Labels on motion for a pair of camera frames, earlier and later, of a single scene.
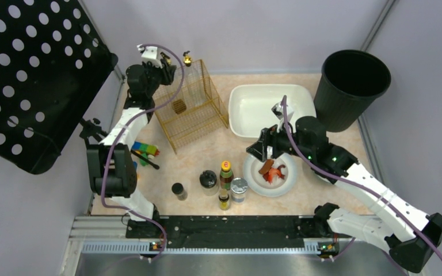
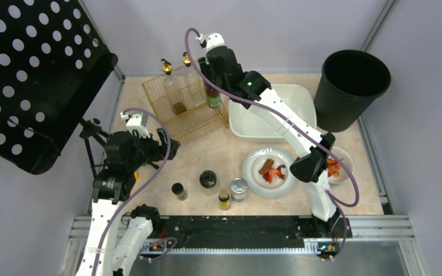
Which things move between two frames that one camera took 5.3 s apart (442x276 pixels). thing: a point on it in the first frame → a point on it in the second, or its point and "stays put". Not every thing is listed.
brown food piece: x=266 y=166 stays put
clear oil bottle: x=194 y=84 stays put
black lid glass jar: x=209 y=181 stays put
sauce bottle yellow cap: x=226 y=175 → x=213 y=98
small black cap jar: x=178 y=189 stays put
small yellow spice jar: x=224 y=199 stays put
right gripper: x=263 y=143 → x=207 y=76
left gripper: x=167 y=72 → x=162 y=144
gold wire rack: x=188 y=107 stays put
